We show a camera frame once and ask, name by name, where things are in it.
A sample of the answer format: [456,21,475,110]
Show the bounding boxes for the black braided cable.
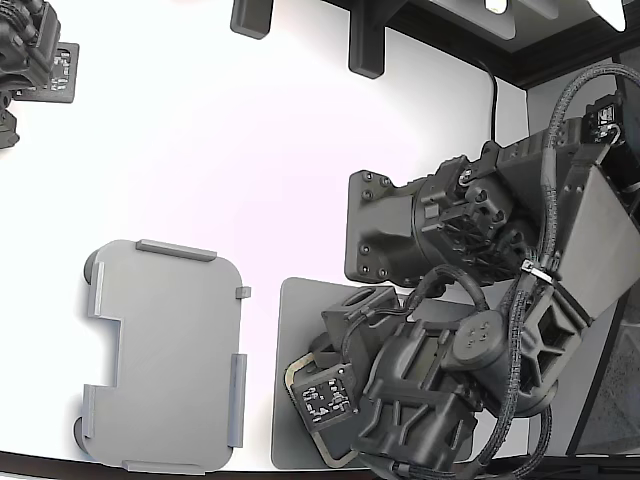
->
[469,63,640,476]

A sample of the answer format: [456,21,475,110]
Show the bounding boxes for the olive metal rectangular frame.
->
[283,349,362,467]

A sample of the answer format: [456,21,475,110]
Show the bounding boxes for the thin black cable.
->
[477,58,501,147]

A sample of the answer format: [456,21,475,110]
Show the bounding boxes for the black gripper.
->
[309,287,402,374]

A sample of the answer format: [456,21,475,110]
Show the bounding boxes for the long black bracket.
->
[347,0,387,80]

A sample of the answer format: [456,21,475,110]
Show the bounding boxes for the grey holder with dark legs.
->
[73,238,253,476]

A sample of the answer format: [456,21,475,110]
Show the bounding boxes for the white cable tie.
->
[519,259,559,284]

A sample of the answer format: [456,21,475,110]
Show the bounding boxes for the black table edge rail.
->
[0,449,281,480]
[384,0,640,92]

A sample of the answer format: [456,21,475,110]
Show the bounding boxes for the grey flat plate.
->
[271,277,479,471]

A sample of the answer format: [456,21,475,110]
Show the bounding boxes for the camera module with circuit board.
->
[27,42,81,105]

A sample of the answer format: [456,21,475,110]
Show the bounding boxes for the small circuit board on arm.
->
[584,94,624,144]

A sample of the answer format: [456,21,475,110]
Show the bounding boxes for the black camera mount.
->
[0,0,64,151]

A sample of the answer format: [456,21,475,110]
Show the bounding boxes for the wrist camera with circuit board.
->
[292,363,360,432]

